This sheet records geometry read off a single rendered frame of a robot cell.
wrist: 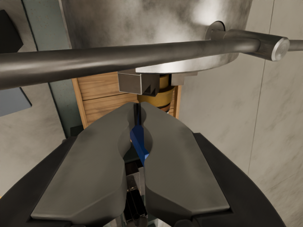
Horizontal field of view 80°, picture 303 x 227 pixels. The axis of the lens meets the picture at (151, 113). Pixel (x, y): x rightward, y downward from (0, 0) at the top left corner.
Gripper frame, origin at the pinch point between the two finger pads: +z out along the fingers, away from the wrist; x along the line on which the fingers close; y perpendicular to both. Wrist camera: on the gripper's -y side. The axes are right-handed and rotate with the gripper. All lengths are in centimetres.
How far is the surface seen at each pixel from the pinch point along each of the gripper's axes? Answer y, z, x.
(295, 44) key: -1.9, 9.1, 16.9
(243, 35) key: -2.8, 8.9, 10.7
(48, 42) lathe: 9, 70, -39
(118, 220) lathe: 100, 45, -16
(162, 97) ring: 12.0, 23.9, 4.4
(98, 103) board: 23, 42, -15
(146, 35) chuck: -2.4, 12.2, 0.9
